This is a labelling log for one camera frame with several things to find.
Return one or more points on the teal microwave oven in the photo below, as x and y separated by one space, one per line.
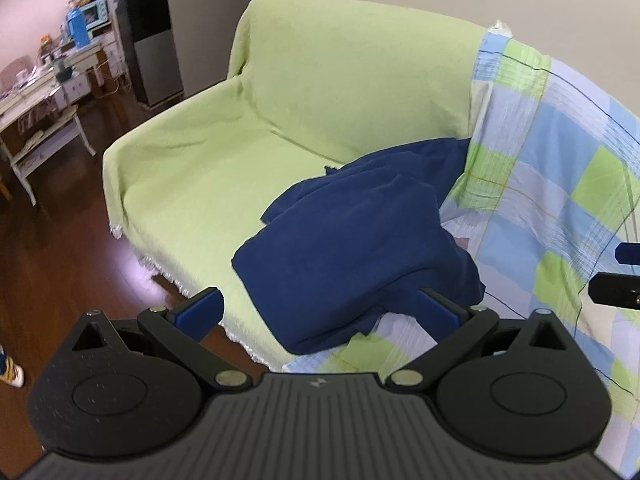
95 11

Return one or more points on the blue thermos jug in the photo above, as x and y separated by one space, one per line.
77 27

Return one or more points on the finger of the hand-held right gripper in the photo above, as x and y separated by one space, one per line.
629 253
615 290

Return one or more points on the green cooking pot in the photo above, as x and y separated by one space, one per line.
62 74

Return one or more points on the white side cabinet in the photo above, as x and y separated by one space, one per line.
100 60

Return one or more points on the sofa with green cover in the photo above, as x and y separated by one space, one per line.
325 85

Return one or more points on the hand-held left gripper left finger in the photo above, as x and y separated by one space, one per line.
200 312

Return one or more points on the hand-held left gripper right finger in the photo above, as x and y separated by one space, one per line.
440 312

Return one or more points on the navy blue garment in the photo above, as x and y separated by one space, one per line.
350 240

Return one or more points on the black refrigerator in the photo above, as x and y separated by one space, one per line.
150 50

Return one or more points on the person's shoe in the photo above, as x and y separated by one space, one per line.
11 369

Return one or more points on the white bench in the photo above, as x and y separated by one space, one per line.
47 142

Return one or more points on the white dining table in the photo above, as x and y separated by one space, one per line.
25 97

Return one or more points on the checked blue green blanket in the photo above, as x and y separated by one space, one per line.
550 160

